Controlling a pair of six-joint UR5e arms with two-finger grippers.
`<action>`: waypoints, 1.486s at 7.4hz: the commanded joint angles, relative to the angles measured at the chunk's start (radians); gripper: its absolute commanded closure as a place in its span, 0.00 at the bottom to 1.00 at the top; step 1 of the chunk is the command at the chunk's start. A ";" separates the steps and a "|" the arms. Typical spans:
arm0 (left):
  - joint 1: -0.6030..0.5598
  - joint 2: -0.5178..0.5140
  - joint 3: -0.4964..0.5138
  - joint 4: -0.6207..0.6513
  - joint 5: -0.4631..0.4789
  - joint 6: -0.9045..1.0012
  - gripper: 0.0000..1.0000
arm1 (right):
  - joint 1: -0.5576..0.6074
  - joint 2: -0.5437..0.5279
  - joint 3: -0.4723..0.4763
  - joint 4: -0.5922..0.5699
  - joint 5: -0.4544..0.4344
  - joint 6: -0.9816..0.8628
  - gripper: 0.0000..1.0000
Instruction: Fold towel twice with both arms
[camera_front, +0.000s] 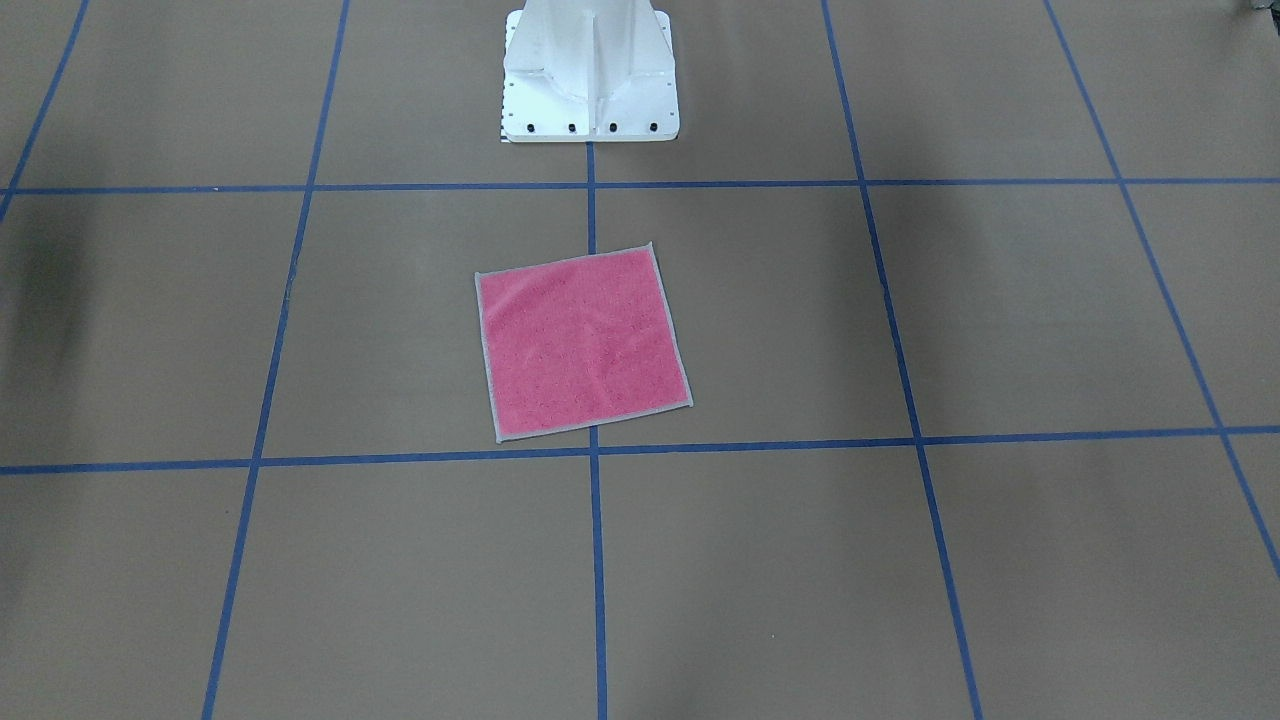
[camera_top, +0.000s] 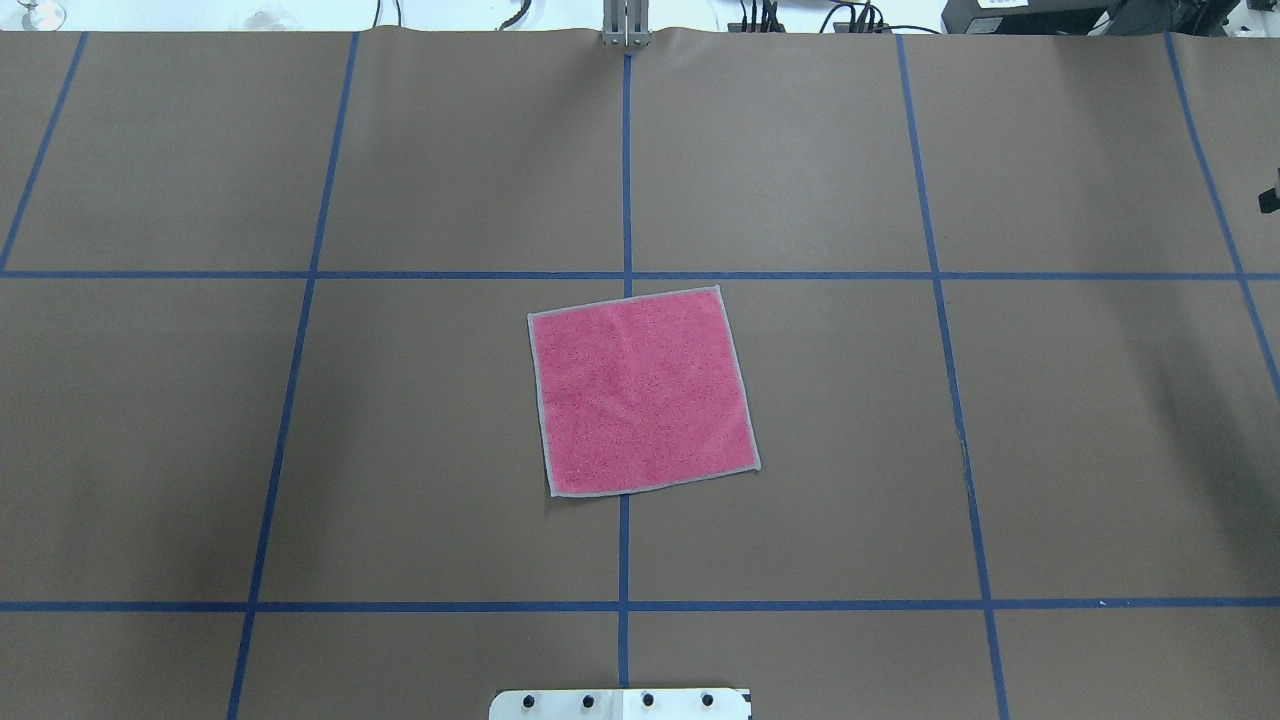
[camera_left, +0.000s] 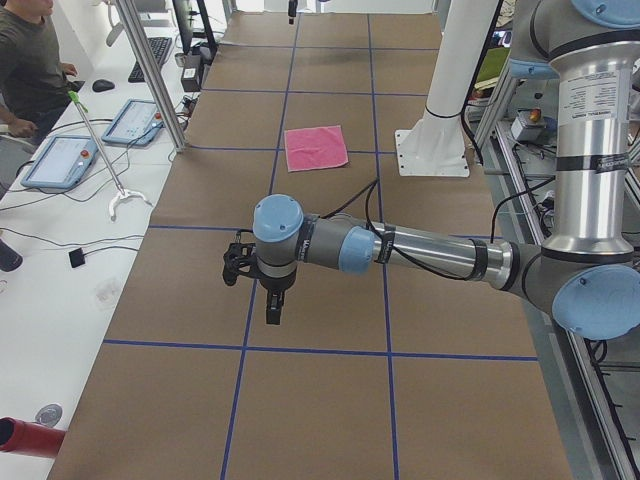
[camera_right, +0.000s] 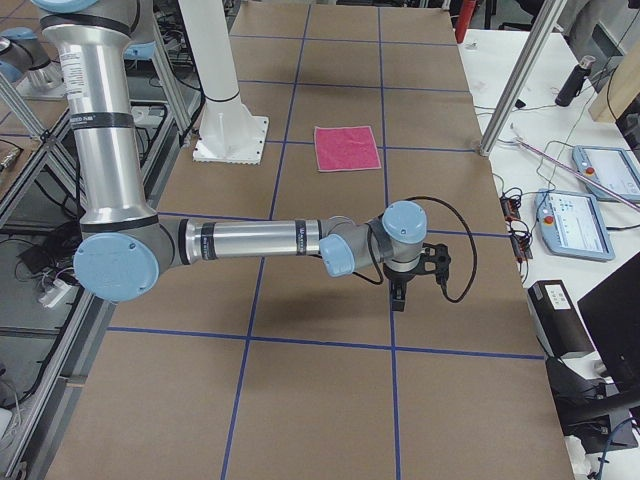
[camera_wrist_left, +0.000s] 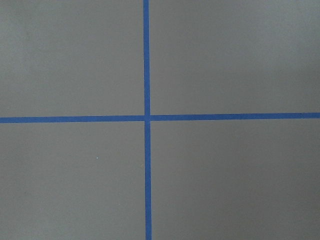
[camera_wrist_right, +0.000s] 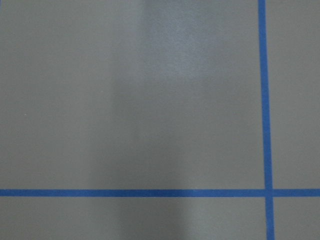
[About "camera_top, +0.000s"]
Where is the pink towel with grey edge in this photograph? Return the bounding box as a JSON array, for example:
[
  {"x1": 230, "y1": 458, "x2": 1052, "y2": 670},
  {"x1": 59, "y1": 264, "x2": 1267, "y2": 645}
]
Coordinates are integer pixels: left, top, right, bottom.
[{"x1": 527, "y1": 286, "x2": 762, "y2": 498}]

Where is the aluminium frame post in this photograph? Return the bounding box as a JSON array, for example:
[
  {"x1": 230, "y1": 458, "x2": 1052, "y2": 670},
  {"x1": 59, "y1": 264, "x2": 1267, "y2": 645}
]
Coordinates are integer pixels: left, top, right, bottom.
[{"x1": 600, "y1": 0, "x2": 652, "y2": 49}]

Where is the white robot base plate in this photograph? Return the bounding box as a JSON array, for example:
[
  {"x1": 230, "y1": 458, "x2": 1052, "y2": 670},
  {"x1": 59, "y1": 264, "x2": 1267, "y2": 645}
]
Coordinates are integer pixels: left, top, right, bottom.
[{"x1": 488, "y1": 688, "x2": 753, "y2": 719}]

